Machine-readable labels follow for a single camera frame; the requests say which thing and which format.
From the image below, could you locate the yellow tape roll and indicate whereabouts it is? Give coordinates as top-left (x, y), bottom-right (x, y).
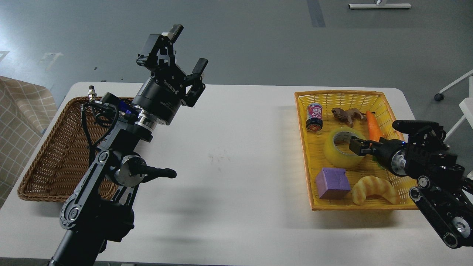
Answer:
top-left (323, 127), bottom-right (365, 169)

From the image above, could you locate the toy croissant bread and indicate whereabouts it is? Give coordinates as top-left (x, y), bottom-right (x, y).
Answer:
top-left (352, 175), bottom-right (401, 205)

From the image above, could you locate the small soda can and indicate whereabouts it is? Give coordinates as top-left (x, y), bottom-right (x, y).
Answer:
top-left (306, 103), bottom-right (323, 132)

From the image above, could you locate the purple cube block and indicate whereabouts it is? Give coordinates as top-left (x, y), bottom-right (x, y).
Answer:
top-left (315, 168), bottom-right (351, 200)

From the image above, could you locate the brown wicker basket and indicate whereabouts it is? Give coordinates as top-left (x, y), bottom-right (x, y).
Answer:
top-left (17, 97), bottom-right (131, 202)

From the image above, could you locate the white wheeled chair base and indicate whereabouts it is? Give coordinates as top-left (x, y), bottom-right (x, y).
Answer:
top-left (434, 69), bottom-right (473, 143)

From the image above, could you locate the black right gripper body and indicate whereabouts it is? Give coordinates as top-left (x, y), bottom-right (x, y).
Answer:
top-left (370, 138), bottom-right (406, 175)

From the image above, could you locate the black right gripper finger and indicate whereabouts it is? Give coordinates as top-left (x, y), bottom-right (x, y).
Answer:
top-left (348, 136), bottom-right (381, 156)

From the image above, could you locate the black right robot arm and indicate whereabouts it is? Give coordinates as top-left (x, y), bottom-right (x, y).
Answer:
top-left (349, 120), bottom-right (473, 249)

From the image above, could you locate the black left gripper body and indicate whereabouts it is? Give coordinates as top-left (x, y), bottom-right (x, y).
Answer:
top-left (132, 66), bottom-right (186, 126)

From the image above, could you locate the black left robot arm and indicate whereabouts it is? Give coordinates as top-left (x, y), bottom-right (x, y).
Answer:
top-left (48, 25), bottom-right (208, 266)

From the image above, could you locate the yellow plastic basket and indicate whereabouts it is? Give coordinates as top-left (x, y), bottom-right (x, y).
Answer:
top-left (295, 90), bottom-right (416, 211)

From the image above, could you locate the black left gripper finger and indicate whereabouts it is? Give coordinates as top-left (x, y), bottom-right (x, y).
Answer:
top-left (181, 58), bottom-right (208, 108)
top-left (136, 25), bottom-right (184, 76)

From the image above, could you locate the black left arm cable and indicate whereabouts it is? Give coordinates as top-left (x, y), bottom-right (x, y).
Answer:
top-left (81, 102), bottom-right (119, 163)

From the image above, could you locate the brown toy lion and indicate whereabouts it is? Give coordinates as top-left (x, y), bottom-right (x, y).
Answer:
top-left (331, 108), bottom-right (367, 128)

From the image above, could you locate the beige checkered cloth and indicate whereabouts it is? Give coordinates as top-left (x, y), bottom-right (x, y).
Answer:
top-left (0, 76), bottom-right (57, 205)

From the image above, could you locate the orange toy carrot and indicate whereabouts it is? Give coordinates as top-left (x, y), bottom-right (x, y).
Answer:
top-left (365, 110), bottom-right (385, 142)

